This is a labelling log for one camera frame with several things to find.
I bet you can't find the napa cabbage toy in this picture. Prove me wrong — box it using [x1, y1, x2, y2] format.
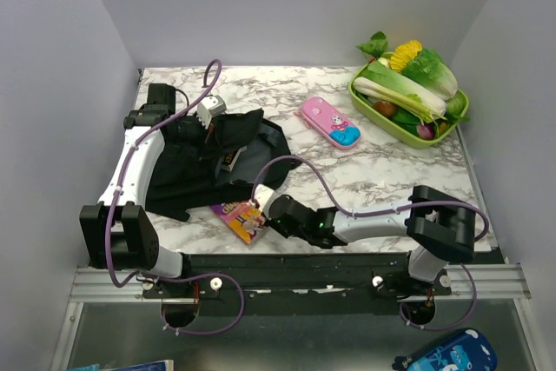
[353, 61, 447, 122]

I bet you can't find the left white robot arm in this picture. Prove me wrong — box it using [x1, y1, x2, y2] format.
[79, 82, 214, 297]

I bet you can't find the black student backpack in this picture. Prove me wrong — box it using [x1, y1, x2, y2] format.
[145, 109, 291, 222]

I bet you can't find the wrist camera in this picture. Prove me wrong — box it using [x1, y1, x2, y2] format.
[251, 184, 279, 217]
[196, 96, 227, 129]

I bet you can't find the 169-storey treehouse book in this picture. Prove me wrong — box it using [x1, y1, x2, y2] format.
[217, 146, 247, 172]

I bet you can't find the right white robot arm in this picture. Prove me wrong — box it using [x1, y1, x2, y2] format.
[255, 185, 478, 295]

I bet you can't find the green leaf sprig toy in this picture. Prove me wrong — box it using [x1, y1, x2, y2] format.
[356, 31, 388, 59]

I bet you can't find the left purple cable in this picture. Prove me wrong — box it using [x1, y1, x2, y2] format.
[103, 58, 246, 337]

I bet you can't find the yellow corn toy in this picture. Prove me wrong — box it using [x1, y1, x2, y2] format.
[389, 40, 423, 73]

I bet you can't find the pink pencil case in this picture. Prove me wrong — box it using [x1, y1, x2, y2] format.
[295, 96, 361, 150]

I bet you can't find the Roald Dahl book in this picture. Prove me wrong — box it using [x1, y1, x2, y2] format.
[210, 202, 266, 245]

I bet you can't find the blue pencil case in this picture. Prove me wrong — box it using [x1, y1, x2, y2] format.
[392, 328, 498, 371]

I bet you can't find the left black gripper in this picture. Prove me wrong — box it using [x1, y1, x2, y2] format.
[168, 110, 225, 160]

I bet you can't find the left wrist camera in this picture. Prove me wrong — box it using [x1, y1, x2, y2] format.
[196, 96, 227, 129]

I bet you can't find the green lettuce toy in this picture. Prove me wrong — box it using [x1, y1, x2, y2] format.
[401, 49, 458, 101]

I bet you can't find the black mounting base rail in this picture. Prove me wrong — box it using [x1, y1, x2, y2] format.
[89, 251, 461, 318]

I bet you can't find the green vegetable tray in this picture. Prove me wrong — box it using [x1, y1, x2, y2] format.
[347, 64, 469, 149]

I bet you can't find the purple cable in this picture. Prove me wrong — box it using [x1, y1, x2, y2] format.
[250, 155, 490, 333]
[103, 58, 246, 337]

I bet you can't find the aluminium extrusion rail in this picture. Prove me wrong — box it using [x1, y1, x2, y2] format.
[69, 264, 532, 304]

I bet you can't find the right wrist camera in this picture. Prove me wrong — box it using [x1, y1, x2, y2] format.
[251, 184, 279, 217]

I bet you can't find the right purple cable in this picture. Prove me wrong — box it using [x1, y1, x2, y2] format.
[250, 155, 490, 333]

